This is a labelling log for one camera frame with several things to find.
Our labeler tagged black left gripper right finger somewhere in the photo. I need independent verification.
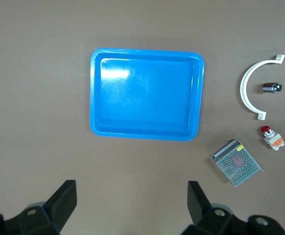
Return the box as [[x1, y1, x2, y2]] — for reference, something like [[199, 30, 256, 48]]
[[181, 181, 285, 235]]

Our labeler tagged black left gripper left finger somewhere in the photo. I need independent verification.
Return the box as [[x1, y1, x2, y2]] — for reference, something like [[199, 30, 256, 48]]
[[0, 180, 78, 235]]

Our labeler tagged black cylindrical capacitor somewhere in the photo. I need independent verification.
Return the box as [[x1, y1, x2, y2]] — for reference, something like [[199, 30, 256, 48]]
[[262, 82, 283, 94]]

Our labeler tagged metal mesh power supply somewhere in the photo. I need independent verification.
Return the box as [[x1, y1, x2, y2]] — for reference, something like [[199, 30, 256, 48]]
[[210, 139, 264, 188]]

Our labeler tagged blue plastic tray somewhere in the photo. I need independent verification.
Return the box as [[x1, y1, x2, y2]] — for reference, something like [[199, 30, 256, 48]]
[[88, 48, 206, 142]]

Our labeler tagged large white half-ring clamp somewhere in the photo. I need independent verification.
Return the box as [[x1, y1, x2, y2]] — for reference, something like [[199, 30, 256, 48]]
[[240, 54, 285, 120]]

